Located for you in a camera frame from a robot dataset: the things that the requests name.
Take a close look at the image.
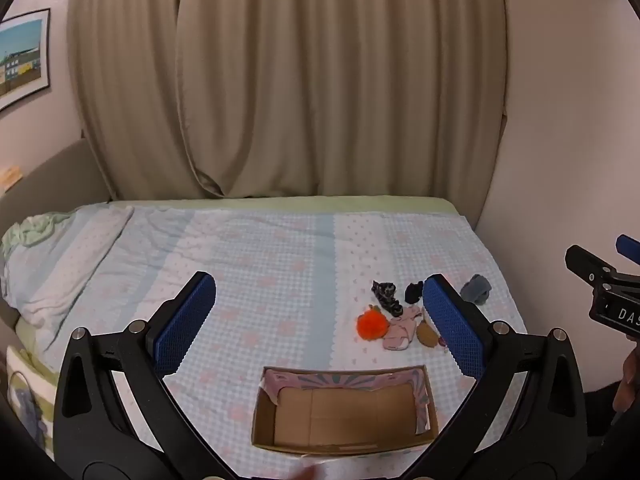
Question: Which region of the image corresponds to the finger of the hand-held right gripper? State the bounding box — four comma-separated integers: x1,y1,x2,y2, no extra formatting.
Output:
565,244,617,287
616,233,640,265

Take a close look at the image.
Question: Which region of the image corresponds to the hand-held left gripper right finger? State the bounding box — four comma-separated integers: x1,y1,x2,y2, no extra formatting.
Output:
400,273,587,480

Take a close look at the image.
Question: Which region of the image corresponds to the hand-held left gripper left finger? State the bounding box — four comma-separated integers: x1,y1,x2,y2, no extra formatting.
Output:
52,271,237,480

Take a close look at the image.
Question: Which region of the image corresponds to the white and brown plush sock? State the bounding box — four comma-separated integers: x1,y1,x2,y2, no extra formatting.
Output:
416,320,441,349

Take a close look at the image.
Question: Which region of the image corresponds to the grey sock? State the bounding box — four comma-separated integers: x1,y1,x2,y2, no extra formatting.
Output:
459,273,492,306

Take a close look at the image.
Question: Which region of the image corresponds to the pink cloth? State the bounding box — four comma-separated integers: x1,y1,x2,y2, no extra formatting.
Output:
382,307,424,352

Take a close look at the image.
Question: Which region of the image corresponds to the black printed scarf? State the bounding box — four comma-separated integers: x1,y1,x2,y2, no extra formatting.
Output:
371,280,404,317

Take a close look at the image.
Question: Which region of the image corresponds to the orange pom-pom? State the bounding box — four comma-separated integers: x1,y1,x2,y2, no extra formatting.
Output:
355,308,390,342

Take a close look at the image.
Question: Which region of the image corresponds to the cardboard box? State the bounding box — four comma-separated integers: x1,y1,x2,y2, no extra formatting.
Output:
251,365,440,457

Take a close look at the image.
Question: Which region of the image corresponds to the person's right hand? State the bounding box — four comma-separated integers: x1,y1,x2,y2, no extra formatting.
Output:
612,344,640,411

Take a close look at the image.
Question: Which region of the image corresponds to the light blue printed blanket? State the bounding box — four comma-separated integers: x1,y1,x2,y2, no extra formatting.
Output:
15,200,532,480

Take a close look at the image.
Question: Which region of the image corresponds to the light blue pillow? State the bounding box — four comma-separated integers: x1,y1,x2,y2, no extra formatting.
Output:
1,205,135,327

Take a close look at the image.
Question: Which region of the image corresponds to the green bed sheet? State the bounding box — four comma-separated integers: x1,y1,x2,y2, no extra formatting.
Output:
112,195,463,217

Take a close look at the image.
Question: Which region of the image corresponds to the green printed cushion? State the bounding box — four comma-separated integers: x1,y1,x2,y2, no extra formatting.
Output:
4,344,57,462

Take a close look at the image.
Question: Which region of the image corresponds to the beige headboard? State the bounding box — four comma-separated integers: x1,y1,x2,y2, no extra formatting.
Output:
0,139,117,233

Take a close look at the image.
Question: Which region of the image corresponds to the beige curtain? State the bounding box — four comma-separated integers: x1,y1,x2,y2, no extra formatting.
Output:
66,0,226,201
176,0,509,198

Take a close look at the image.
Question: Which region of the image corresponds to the framed wall picture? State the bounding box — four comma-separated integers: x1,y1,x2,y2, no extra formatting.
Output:
0,8,52,112

